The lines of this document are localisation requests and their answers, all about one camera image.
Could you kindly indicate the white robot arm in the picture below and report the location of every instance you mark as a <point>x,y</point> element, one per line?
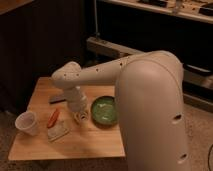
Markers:
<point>149,103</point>

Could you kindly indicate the dark wooden cabinet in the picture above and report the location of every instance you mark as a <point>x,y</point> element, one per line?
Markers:
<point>35,40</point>

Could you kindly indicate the metal shelf unit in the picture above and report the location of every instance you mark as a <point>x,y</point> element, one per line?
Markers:
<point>120,28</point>

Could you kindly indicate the wooden table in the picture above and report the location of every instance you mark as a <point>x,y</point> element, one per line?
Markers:
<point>83,141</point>

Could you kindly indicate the green bowl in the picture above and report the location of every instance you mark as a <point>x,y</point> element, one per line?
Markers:
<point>103,111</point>

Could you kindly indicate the beige sponge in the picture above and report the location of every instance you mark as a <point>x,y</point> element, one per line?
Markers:
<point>58,130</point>

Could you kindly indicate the white paper cup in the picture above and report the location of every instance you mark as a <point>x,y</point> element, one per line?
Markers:
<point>27,123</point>

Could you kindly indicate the orange carrot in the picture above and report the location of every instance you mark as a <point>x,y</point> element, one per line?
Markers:
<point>52,120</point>

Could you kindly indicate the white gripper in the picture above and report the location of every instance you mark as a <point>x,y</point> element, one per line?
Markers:
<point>77,101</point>

